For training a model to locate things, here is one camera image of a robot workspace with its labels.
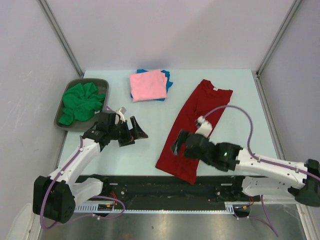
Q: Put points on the right aluminium frame post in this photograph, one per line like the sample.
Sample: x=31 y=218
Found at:
x=279 y=35

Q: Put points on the left aluminium frame post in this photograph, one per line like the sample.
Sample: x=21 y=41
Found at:
x=49 y=15

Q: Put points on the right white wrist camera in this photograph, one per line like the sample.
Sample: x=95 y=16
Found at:
x=204 y=127

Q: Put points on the grey plastic tray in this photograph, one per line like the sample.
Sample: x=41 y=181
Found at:
x=79 y=126

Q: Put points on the right aluminium side rail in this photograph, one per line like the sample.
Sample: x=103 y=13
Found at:
x=269 y=118

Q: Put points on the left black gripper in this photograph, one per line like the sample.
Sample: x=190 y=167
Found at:
x=128 y=139

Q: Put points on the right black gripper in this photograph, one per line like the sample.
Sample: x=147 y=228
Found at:
x=182 y=136

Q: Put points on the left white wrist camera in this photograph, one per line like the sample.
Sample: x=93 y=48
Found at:
x=120 y=115

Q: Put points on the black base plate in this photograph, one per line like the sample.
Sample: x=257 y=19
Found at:
x=171 y=193

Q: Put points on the green t shirt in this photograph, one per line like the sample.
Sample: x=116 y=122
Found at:
x=80 y=103

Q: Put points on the white slotted cable duct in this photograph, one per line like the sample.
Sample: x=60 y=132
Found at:
x=102 y=208

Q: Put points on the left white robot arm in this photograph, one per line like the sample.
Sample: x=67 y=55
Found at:
x=57 y=195

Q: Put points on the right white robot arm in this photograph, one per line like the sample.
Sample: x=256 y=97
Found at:
x=300 y=180

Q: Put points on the aluminium frame post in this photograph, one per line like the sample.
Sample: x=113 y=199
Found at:
x=279 y=35
x=49 y=15

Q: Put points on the pink folded t shirt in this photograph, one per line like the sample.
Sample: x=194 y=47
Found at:
x=147 y=85

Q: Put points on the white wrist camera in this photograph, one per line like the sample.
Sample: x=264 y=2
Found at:
x=120 y=115
x=204 y=127

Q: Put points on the red t shirt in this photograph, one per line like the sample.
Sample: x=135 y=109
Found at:
x=203 y=99

